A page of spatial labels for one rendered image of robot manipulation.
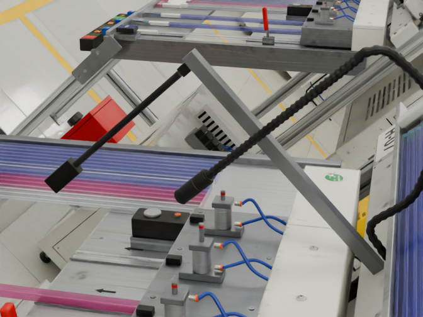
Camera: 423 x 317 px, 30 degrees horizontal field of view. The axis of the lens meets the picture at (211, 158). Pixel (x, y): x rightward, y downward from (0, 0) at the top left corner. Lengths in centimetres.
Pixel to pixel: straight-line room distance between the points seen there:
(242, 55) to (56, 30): 165
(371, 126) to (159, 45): 61
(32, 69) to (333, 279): 253
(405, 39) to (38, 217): 138
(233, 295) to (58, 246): 169
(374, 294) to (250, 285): 14
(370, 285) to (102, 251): 39
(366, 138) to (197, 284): 130
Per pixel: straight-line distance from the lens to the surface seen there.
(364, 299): 89
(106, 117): 182
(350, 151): 216
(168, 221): 107
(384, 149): 127
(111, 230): 115
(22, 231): 265
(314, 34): 211
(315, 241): 95
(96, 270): 106
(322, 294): 85
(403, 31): 201
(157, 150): 140
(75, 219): 246
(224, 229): 100
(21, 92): 313
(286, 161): 87
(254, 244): 98
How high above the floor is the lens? 166
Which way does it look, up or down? 25 degrees down
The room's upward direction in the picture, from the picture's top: 52 degrees clockwise
